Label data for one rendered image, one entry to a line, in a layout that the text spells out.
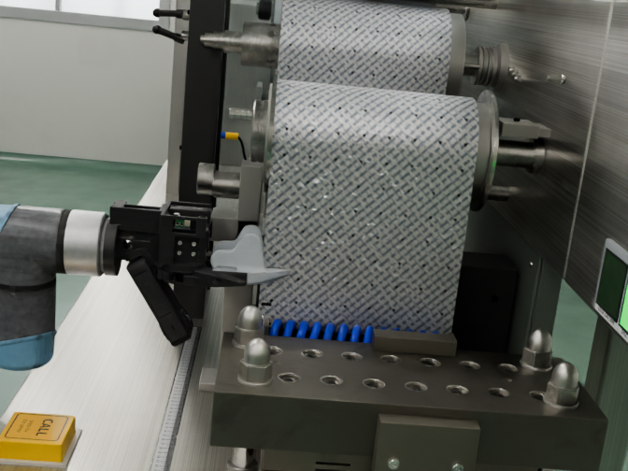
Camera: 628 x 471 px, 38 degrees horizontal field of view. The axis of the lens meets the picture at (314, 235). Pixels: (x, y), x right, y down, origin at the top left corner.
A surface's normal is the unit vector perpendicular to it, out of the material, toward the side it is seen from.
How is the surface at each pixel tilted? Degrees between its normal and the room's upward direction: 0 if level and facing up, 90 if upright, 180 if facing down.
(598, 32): 90
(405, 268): 90
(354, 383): 0
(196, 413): 0
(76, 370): 0
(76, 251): 93
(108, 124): 90
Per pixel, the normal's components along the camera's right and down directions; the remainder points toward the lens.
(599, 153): -0.99, -0.08
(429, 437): 0.04, 0.27
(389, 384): 0.10, -0.96
